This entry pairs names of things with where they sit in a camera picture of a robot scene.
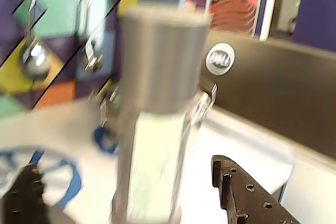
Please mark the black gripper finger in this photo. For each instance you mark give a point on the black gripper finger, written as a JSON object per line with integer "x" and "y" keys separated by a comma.
{"x": 23, "y": 197}
{"x": 249, "y": 200}

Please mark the blue toy kitchen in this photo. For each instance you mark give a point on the blue toy kitchen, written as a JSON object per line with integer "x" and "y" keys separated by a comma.
{"x": 65, "y": 124}

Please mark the black Dell monitor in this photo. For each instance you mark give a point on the black Dell monitor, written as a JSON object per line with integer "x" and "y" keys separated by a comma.
{"x": 275, "y": 90}

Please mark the steel ladle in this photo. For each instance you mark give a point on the steel ladle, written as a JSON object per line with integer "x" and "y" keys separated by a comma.
{"x": 36, "y": 58}

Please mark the small steel spoon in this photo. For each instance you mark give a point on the small steel spoon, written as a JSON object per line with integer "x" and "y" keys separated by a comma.
{"x": 92, "y": 56}

